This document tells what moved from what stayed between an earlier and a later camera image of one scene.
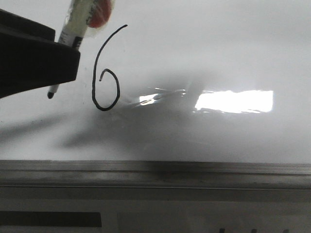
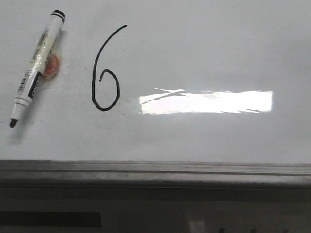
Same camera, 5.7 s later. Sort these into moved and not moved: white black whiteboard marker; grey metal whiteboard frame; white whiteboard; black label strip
Moved: white black whiteboard marker
Not moved: black label strip; grey metal whiteboard frame; white whiteboard
